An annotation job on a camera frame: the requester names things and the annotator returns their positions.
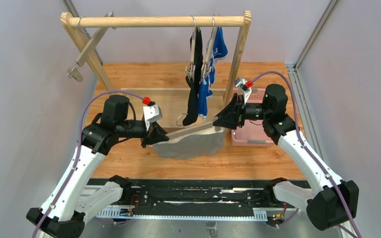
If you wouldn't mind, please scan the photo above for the pink perforated plastic basket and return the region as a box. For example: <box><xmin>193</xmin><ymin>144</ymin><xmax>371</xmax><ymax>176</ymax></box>
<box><xmin>231</xmin><ymin>88</ymin><xmax>275</xmax><ymax>147</ymax></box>

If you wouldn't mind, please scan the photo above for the wooden clip hanger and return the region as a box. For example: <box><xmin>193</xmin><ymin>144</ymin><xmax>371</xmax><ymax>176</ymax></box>
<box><xmin>166</xmin><ymin>116</ymin><xmax>218</xmax><ymax>139</ymax></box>
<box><xmin>61</xmin><ymin>12</ymin><xmax>115</xmax><ymax>90</ymax></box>

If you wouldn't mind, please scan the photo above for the empty wooden clip hanger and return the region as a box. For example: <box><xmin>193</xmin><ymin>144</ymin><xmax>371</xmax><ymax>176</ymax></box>
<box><xmin>61</xmin><ymin>12</ymin><xmax>115</xmax><ymax>90</ymax></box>

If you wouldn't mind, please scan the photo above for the grey underwear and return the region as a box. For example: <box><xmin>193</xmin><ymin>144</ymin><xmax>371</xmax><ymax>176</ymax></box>
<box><xmin>151</xmin><ymin>127</ymin><xmax>226</xmax><ymax>159</ymax></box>

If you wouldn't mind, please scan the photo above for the wooden hanger holding blue underwear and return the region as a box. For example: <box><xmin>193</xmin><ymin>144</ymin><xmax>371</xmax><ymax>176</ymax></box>
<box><xmin>201</xmin><ymin>14</ymin><xmax>218</xmax><ymax>82</ymax></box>

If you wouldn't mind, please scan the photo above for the wooden hanger holding black underwear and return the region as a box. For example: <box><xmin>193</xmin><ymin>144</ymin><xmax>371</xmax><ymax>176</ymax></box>
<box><xmin>186</xmin><ymin>15</ymin><xmax>198</xmax><ymax>82</ymax></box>

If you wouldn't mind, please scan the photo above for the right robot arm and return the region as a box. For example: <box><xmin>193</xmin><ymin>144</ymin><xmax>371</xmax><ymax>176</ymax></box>
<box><xmin>213</xmin><ymin>84</ymin><xmax>359</xmax><ymax>231</ymax></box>

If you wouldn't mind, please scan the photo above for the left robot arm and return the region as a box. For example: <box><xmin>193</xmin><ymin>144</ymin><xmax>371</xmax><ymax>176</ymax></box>
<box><xmin>26</xmin><ymin>92</ymin><xmax>168</xmax><ymax>238</ymax></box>

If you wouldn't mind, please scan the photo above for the black underwear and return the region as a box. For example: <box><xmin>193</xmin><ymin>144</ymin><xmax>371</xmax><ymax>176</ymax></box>
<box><xmin>182</xmin><ymin>27</ymin><xmax>203</xmax><ymax>126</ymax></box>

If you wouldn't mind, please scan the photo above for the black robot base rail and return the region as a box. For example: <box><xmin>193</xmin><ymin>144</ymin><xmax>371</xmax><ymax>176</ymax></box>
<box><xmin>92</xmin><ymin>179</ymin><xmax>306</xmax><ymax>225</ymax></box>

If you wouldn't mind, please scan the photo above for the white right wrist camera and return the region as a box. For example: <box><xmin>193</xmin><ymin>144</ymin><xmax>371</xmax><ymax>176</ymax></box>
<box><xmin>235</xmin><ymin>77</ymin><xmax>253</xmax><ymax>104</ymax></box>

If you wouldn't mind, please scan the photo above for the wooden clothes rack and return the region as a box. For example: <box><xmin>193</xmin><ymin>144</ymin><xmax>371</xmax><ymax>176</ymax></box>
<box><xmin>60</xmin><ymin>10</ymin><xmax>253</xmax><ymax>129</ymax></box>

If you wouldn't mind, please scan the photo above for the blue underwear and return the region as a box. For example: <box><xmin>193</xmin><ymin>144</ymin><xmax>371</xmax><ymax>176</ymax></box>
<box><xmin>197</xmin><ymin>27</ymin><xmax>228</xmax><ymax>119</ymax></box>

